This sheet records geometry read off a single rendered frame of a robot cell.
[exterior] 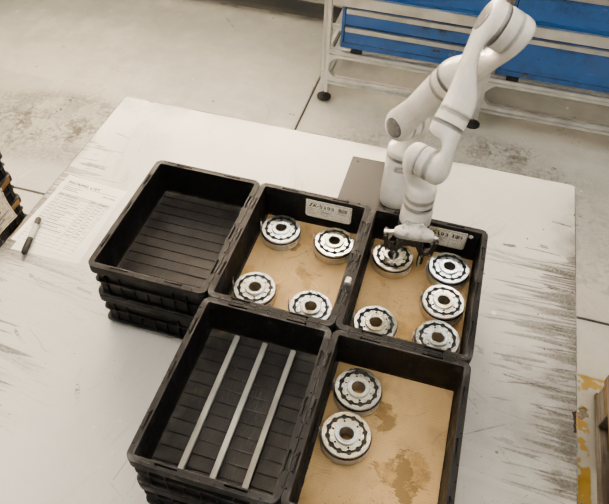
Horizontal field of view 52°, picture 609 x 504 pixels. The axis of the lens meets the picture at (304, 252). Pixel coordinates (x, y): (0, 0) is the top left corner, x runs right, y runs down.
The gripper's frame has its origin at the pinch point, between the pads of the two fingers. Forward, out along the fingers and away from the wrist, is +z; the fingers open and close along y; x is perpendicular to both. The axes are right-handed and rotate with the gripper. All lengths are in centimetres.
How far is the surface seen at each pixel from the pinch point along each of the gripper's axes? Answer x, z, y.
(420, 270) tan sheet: 0.6, 3.1, -4.1
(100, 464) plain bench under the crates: 60, 16, 60
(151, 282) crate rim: 26, -7, 57
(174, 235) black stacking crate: 2, 3, 61
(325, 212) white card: -9.4, -2.5, 22.6
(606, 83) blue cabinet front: -178, 48, -89
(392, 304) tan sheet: 13.0, 3.2, 1.9
